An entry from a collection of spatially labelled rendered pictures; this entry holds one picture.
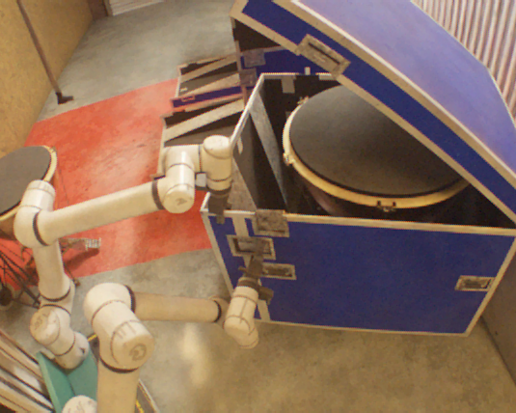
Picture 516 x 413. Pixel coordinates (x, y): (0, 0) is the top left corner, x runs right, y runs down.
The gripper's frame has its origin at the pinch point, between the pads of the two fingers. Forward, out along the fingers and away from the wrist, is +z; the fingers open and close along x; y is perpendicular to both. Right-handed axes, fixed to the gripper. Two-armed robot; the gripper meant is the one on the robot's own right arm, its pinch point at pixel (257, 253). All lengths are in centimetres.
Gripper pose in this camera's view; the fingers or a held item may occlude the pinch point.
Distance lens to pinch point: 154.2
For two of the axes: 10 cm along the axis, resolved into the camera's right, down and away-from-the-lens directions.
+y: -9.3, -3.4, -1.1
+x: -3.0, 5.8, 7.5
